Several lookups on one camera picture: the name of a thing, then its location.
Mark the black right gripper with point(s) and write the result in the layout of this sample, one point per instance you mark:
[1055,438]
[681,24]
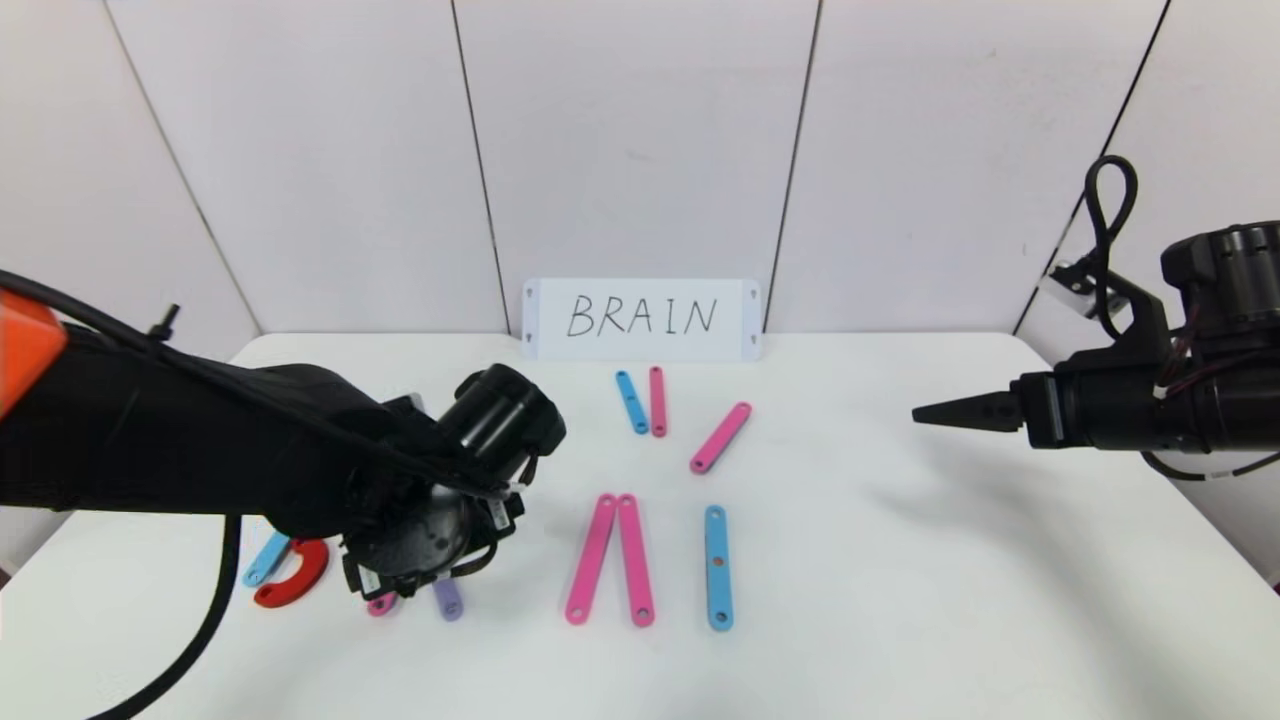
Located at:
[1036,411]

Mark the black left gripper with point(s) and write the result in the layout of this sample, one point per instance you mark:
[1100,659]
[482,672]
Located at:
[366,581]

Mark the long pink bar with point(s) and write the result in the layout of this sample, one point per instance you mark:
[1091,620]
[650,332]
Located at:
[592,558]
[380,604]
[720,438]
[635,560]

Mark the short purple bar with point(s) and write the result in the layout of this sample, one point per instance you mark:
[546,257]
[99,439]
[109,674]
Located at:
[449,605]

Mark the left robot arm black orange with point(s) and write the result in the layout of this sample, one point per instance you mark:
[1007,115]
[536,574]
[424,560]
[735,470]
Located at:
[150,440]

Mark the white BRAIN sign card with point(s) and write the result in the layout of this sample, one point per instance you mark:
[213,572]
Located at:
[640,345]

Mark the large red curved piece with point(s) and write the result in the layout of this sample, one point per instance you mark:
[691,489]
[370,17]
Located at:
[300,585]

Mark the short blue bar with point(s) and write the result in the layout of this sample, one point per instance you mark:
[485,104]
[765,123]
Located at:
[632,403]

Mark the long blue bar orange dot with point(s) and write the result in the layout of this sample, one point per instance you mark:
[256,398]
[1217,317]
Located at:
[718,590]

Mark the short pink bar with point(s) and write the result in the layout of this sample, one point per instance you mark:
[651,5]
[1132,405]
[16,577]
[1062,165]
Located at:
[657,403]

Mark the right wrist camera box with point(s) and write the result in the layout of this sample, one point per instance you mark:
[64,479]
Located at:
[1070,280]

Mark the black right camera bracket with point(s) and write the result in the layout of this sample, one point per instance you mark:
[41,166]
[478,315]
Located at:
[1150,325]

